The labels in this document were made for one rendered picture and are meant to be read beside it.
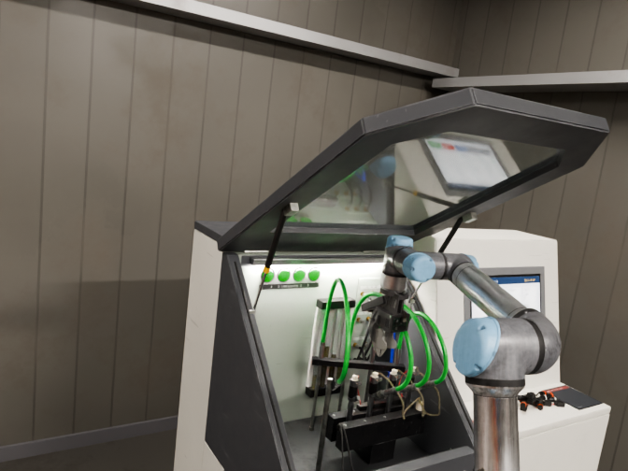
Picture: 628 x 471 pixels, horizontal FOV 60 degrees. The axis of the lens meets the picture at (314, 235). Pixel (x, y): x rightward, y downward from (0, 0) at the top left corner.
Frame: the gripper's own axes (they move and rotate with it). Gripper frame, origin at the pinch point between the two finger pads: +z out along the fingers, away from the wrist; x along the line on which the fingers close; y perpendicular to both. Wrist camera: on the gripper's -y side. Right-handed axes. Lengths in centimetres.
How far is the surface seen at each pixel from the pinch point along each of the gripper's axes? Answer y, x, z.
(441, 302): -13.0, 36.8, -9.0
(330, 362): -25.5, 1.5, 14.7
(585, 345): -47, 194, 36
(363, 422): -4.4, 2.3, 26.1
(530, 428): 17, 56, 26
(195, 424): -49, -36, 44
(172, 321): -181, -4, 55
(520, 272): -15, 80, -18
